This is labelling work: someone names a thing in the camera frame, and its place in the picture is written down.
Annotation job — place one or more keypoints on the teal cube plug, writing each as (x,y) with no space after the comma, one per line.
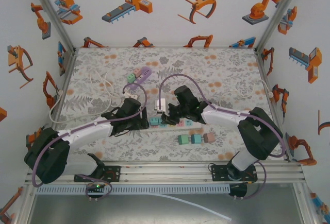
(197,139)
(162,124)
(154,121)

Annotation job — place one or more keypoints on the long white power strip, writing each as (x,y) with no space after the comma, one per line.
(190,124)

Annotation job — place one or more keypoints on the green cube plug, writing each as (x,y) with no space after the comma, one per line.
(131,77)
(184,139)

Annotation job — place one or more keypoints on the short purple power strip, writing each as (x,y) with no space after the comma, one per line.
(145,73)

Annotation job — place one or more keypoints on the pink cube plug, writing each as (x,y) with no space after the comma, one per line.
(138,72)
(209,137)

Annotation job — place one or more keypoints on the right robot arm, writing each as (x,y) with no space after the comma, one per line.
(224,117)

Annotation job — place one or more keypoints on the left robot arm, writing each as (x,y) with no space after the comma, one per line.
(85,136)

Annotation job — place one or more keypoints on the floral table mat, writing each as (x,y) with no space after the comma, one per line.
(144,54)

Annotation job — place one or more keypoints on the circuit board with green light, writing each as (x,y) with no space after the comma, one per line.
(97,186)

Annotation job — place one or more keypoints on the grey metal panel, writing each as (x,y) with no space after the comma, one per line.
(129,208)

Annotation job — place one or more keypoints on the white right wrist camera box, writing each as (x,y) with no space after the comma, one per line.
(161,106)

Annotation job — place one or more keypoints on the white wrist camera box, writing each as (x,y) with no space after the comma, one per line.
(161,106)
(130,96)

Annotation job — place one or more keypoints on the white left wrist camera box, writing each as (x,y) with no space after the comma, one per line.
(130,96)

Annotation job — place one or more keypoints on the aluminium base rail bed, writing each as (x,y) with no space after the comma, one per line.
(165,173)

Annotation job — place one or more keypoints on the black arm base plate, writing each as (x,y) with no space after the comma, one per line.
(217,172)
(114,173)

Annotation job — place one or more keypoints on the aluminium side rail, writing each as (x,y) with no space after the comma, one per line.
(67,64)
(260,61)

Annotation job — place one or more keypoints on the aluminium frame post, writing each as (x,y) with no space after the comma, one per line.
(51,13)
(281,10)

